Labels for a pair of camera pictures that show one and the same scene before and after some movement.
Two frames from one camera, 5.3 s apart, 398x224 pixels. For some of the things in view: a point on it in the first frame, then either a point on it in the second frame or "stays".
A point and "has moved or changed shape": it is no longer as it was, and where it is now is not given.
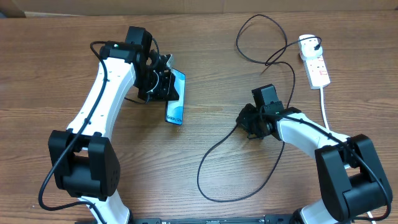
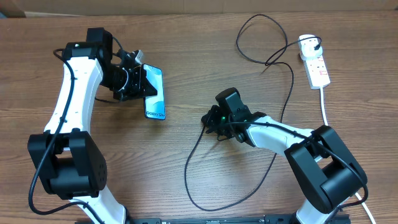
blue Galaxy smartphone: (175, 109) → (154, 105)
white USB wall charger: (310, 46) stays
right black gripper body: (250, 121) → (220, 122)
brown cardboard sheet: (62, 8) stays
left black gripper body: (155, 86) → (125, 84)
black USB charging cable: (268, 63) has moved or changed shape
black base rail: (236, 219) stays
